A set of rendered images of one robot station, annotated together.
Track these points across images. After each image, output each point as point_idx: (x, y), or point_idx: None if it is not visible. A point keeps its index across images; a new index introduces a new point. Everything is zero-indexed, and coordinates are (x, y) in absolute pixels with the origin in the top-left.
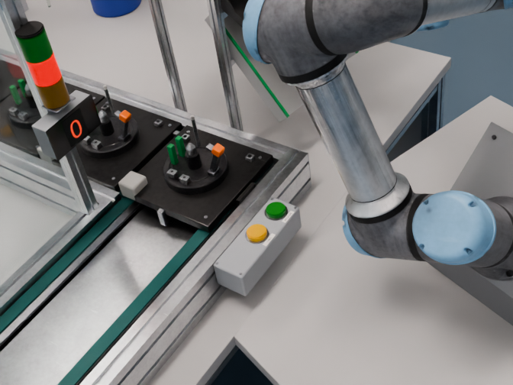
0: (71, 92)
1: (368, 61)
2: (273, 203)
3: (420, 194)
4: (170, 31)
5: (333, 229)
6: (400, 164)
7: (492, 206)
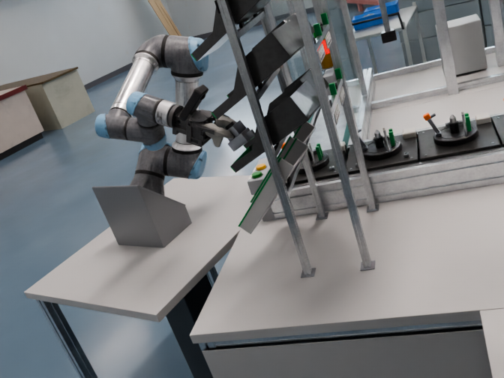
0: (448, 150)
1: (263, 304)
2: (258, 173)
3: (169, 152)
4: (497, 254)
5: (241, 214)
6: (214, 250)
7: (139, 157)
